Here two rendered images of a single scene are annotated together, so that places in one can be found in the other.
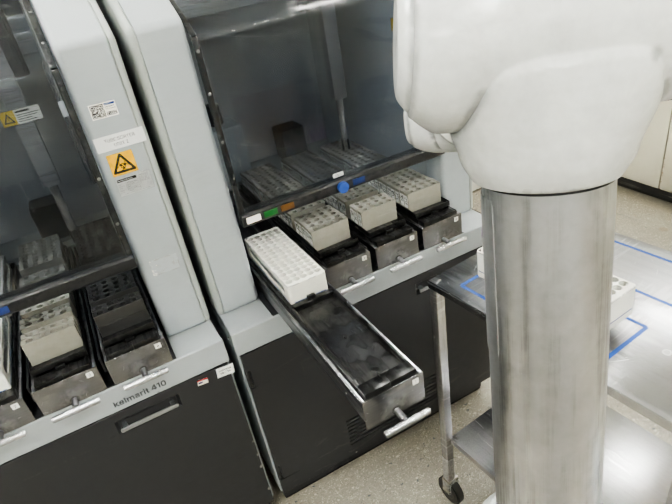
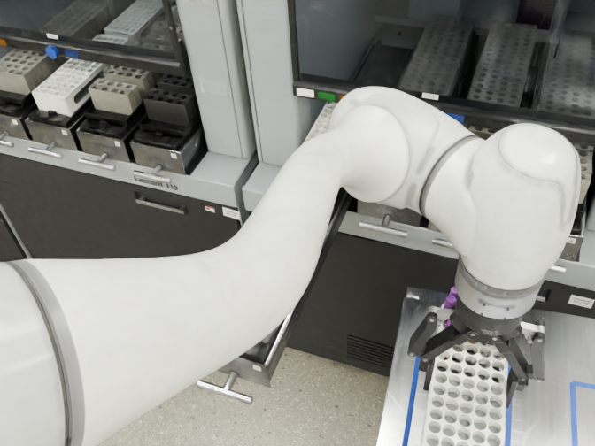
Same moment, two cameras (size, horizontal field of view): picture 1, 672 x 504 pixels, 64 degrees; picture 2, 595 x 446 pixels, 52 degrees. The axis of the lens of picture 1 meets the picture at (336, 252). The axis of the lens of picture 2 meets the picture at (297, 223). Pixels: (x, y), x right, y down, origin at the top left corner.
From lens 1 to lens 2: 0.73 m
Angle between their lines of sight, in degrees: 40
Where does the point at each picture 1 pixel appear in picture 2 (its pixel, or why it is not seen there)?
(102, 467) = (122, 215)
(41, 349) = (102, 99)
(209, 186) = (271, 34)
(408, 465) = not seen: hidden behind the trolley
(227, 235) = (280, 93)
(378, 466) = (370, 393)
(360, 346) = not seen: hidden behind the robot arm
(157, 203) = (214, 26)
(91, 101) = not seen: outside the picture
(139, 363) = (157, 160)
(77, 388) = (108, 148)
